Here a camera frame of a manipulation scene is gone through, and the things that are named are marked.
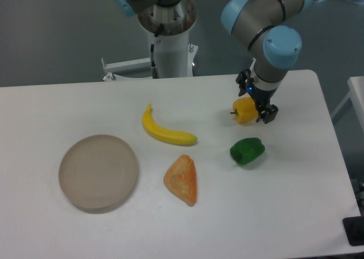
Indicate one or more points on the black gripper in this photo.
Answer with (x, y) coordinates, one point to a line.
(262, 98)

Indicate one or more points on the yellow bell pepper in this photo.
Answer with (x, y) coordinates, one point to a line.
(243, 109)

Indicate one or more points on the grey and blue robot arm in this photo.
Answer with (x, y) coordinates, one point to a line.
(258, 25)

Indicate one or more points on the green bell pepper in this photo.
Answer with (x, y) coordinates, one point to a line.
(247, 150)

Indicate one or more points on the yellow banana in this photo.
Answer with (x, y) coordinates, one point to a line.
(174, 137)

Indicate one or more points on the white side table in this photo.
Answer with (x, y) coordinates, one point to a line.
(354, 98)

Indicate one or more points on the orange triangular pastry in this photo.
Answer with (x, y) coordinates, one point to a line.
(181, 180)

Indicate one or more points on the black device at table edge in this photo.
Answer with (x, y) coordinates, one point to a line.
(354, 230)

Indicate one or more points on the beige round plate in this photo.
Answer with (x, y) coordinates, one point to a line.
(98, 173)

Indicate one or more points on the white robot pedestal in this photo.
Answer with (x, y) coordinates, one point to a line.
(170, 54)

